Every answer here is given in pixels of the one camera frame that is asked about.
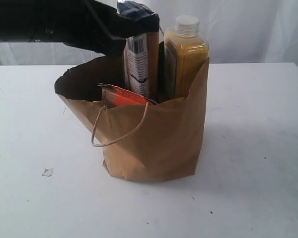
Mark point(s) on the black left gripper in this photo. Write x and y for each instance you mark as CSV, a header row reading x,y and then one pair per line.
x,y
88,24

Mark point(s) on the long noodle package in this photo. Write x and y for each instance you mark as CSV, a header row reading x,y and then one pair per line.
x,y
140,56

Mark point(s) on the yellow millet plastic bottle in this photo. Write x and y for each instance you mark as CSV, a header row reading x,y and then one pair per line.
x,y
185,51

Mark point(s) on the brown pouch with orange label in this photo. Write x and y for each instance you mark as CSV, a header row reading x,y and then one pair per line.
x,y
117,96

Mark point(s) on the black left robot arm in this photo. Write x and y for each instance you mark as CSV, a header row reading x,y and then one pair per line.
x,y
15,19

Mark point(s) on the large brown paper bag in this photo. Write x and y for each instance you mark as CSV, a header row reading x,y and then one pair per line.
x,y
140,142

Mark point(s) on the white curtain backdrop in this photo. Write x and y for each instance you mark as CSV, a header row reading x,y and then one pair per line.
x,y
237,31

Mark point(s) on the small clear plastic scrap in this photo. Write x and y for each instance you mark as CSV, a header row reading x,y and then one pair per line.
x,y
48,172

